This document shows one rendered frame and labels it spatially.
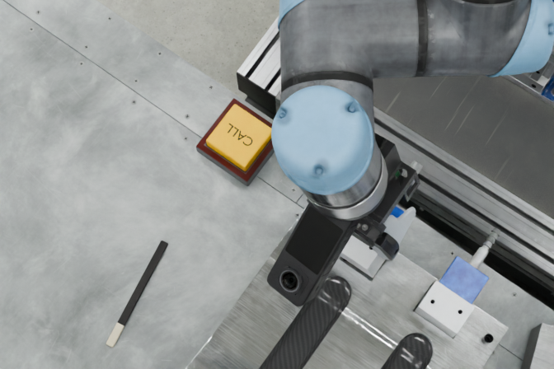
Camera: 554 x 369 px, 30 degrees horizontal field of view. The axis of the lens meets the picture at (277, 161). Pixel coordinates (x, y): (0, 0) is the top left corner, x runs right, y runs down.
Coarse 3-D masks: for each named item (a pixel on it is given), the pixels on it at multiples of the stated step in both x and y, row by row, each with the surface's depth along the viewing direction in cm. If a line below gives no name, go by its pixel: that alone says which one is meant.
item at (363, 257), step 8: (416, 168) 113; (400, 208) 112; (352, 240) 110; (344, 248) 110; (352, 248) 110; (360, 248) 110; (368, 248) 110; (344, 256) 112; (352, 256) 110; (360, 256) 109; (368, 256) 109; (376, 256) 109; (360, 264) 109; (368, 264) 109; (376, 264) 111; (368, 272) 111; (376, 272) 114
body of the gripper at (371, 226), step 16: (384, 144) 92; (384, 160) 92; (400, 160) 97; (400, 176) 101; (416, 176) 99; (384, 192) 92; (400, 192) 97; (384, 208) 97; (368, 224) 97; (368, 240) 98
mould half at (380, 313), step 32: (256, 288) 115; (352, 288) 115; (384, 288) 115; (416, 288) 115; (224, 320) 114; (256, 320) 114; (288, 320) 114; (352, 320) 114; (384, 320) 114; (416, 320) 114; (480, 320) 113; (224, 352) 113; (256, 352) 113; (320, 352) 113; (352, 352) 113; (384, 352) 113; (448, 352) 112; (480, 352) 112
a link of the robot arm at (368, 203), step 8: (384, 168) 88; (384, 176) 89; (384, 184) 89; (376, 192) 87; (368, 200) 87; (376, 200) 89; (320, 208) 89; (328, 208) 87; (344, 208) 87; (352, 208) 87; (360, 208) 88; (368, 208) 89; (336, 216) 90; (344, 216) 89; (352, 216) 90
